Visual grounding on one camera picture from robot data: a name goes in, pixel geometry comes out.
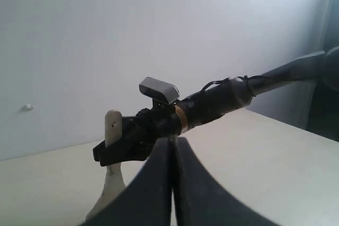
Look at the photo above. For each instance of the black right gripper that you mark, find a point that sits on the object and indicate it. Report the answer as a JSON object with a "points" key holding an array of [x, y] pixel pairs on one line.
{"points": [[140, 132]]}

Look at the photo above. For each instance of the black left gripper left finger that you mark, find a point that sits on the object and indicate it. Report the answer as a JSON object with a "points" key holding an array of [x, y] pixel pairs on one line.
{"points": [[147, 200]]}

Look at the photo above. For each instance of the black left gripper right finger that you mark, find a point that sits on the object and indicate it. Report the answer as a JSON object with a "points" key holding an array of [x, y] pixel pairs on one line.
{"points": [[200, 199]]}

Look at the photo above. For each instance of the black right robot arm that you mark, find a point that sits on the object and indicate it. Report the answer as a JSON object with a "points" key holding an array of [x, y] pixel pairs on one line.
{"points": [[220, 97]]}

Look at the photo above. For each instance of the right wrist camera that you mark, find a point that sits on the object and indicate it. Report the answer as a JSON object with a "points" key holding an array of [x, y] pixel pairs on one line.
{"points": [[159, 90]]}

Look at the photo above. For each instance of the small white wall hook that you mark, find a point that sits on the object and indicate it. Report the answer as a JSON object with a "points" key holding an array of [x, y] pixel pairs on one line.
{"points": [[27, 107]]}

